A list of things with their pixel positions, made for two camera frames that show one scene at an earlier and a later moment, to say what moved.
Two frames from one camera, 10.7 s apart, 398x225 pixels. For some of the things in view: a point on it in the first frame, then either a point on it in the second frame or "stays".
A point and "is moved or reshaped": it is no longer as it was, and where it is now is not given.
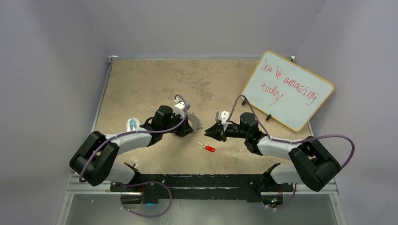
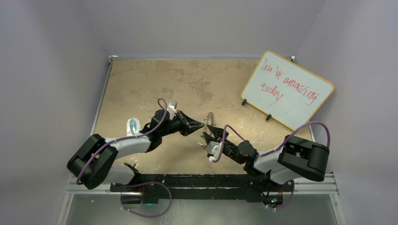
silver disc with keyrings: x=194 y=123 is moved or reshaped
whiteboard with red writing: x=285 y=91 stays
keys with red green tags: x=207 y=147 stays
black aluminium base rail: x=167 y=187 stays
